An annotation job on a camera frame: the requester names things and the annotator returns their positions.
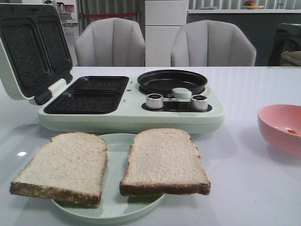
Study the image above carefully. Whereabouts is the white bread slice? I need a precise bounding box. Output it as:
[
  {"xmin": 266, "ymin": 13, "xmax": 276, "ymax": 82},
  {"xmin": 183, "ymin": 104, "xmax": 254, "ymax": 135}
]
[
  {"xmin": 119, "ymin": 128, "xmax": 211, "ymax": 196},
  {"xmin": 9, "ymin": 132, "xmax": 108, "ymax": 207}
]

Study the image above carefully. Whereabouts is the green sandwich maker lid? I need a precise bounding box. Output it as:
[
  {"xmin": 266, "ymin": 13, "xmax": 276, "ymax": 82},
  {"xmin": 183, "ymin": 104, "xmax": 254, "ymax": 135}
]
[{"xmin": 0, "ymin": 3, "xmax": 72, "ymax": 105}]

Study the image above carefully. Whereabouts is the pink bowl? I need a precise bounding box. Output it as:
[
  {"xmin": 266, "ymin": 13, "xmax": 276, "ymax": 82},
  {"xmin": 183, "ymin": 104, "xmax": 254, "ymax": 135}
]
[{"xmin": 257, "ymin": 104, "xmax": 301, "ymax": 158}]

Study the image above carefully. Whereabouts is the orange shrimp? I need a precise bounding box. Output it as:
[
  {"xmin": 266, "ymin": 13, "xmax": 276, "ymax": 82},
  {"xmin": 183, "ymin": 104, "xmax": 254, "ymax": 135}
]
[{"xmin": 286, "ymin": 128, "xmax": 301, "ymax": 136}]

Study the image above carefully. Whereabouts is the green breakfast maker base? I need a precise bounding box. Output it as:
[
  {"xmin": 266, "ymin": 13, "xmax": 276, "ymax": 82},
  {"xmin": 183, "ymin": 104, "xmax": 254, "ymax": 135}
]
[{"xmin": 38, "ymin": 75, "xmax": 225, "ymax": 134}]

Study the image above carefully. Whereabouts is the left silver control knob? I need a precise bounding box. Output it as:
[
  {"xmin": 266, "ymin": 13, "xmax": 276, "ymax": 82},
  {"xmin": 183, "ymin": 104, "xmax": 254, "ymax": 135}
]
[{"xmin": 145, "ymin": 93, "xmax": 164, "ymax": 109}]

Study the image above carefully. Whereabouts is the silver control knob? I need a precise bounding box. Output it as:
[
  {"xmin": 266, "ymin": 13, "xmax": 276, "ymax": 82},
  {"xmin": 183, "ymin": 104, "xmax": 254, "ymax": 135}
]
[
  {"xmin": 145, "ymin": 93, "xmax": 164, "ymax": 109},
  {"xmin": 190, "ymin": 95, "xmax": 208, "ymax": 111}
]

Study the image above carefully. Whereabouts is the black round frying pan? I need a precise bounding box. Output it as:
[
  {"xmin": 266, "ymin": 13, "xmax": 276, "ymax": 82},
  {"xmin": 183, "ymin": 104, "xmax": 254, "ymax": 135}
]
[{"xmin": 137, "ymin": 69, "xmax": 207, "ymax": 97}]

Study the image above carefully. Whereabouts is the right silver control knob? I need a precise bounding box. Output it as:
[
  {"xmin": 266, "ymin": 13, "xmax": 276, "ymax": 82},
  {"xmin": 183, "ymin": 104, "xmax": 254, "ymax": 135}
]
[{"xmin": 190, "ymin": 95, "xmax": 208, "ymax": 111}]

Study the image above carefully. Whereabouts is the left grey upholstered chair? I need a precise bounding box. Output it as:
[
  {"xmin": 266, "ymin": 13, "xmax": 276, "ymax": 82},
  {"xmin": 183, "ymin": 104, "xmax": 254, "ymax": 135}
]
[{"xmin": 75, "ymin": 18, "xmax": 145, "ymax": 67}]

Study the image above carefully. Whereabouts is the grey upholstered chair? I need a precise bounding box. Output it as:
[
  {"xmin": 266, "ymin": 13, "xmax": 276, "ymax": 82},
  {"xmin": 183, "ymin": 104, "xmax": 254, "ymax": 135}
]
[
  {"xmin": 171, "ymin": 20, "xmax": 256, "ymax": 67},
  {"xmin": 75, "ymin": 18, "xmax": 145, "ymax": 67}
]

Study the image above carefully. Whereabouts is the right grey upholstered chair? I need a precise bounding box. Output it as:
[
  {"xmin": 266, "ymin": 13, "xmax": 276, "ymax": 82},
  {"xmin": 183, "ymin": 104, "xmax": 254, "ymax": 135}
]
[{"xmin": 171, "ymin": 20, "xmax": 256, "ymax": 67}]

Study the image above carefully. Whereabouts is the white refrigerator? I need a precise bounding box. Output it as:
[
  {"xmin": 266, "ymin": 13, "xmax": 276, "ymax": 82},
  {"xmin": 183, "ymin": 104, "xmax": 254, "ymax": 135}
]
[{"xmin": 145, "ymin": 0, "xmax": 189, "ymax": 67}]

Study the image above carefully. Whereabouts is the light green round plate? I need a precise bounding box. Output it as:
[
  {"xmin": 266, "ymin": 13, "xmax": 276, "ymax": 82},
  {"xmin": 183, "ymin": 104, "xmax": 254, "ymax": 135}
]
[{"xmin": 52, "ymin": 133, "xmax": 165, "ymax": 224}]

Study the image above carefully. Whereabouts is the red barrier belt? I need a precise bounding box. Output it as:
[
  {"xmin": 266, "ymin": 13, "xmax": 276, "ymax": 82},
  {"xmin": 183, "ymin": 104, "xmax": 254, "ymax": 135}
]
[{"xmin": 83, "ymin": 12, "xmax": 138, "ymax": 18}]

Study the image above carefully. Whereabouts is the background work desk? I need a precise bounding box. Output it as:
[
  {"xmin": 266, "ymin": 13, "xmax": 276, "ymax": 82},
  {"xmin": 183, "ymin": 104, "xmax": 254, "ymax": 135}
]
[{"xmin": 56, "ymin": 0, "xmax": 78, "ymax": 27}]

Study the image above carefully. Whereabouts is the dark kitchen counter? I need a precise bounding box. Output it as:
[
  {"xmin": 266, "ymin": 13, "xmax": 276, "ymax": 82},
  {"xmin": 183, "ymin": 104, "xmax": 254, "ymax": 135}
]
[{"xmin": 188, "ymin": 9, "xmax": 301, "ymax": 66}]

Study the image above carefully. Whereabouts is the fruit bowl on counter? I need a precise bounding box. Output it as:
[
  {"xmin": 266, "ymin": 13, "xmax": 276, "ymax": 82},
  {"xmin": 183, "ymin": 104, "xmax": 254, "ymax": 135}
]
[{"xmin": 243, "ymin": 0, "xmax": 264, "ymax": 9}]

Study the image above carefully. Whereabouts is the beige cushion at right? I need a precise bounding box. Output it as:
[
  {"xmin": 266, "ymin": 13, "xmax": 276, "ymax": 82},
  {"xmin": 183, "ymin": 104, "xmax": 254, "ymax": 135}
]
[{"xmin": 281, "ymin": 51, "xmax": 301, "ymax": 66}]

